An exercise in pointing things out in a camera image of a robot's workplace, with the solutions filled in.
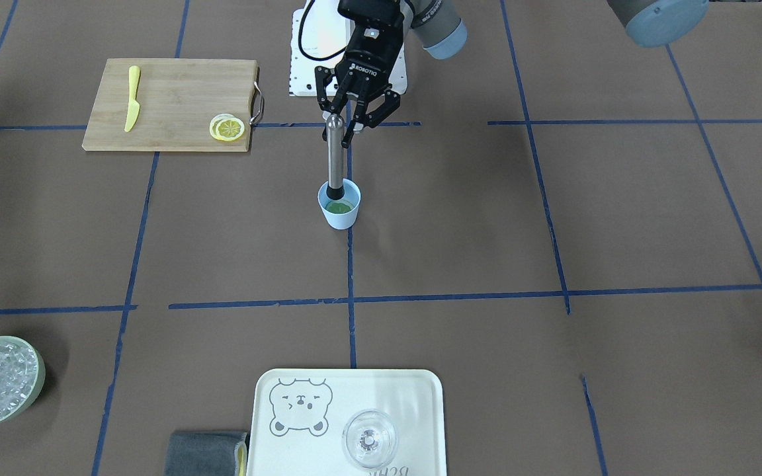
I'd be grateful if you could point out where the clear wine glass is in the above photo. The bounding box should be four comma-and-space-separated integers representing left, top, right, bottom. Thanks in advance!
342, 409, 399, 471

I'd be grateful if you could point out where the yellow plastic knife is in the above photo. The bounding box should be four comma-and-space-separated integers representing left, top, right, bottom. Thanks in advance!
123, 64, 140, 133

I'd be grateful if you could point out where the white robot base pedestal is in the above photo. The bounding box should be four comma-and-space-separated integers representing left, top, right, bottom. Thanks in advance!
288, 1, 364, 97

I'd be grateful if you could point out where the bamboo cutting board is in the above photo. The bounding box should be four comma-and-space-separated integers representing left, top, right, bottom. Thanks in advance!
82, 58, 262, 153

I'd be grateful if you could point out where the lemon slice on board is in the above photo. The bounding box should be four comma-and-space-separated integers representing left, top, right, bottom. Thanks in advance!
208, 112, 246, 142

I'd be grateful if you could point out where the lemon slice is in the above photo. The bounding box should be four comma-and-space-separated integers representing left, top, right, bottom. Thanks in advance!
208, 112, 246, 142
324, 199, 354, 214

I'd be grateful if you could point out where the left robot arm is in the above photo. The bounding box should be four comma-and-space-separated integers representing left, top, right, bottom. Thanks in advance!
294, 1, 506, 149

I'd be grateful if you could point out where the light blue plastic cup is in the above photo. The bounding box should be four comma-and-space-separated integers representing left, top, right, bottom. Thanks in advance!
317, 178, 362, 230

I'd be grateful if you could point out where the steel muddler with black tip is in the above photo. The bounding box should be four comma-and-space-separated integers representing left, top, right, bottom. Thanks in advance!
325, 114, 347, 201

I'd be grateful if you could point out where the grey folded cloth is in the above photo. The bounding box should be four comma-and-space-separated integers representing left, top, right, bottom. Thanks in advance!
163, 431, 249, 475

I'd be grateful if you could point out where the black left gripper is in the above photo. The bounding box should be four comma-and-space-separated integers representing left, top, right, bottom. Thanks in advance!
315, 1, 407, 149

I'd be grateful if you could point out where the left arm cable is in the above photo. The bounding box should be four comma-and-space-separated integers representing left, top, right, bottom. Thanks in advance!
298, 0, 343, 63

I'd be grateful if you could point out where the cream bear serving tray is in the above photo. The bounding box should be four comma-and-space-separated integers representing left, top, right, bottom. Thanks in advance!
246, 368, 448, 475

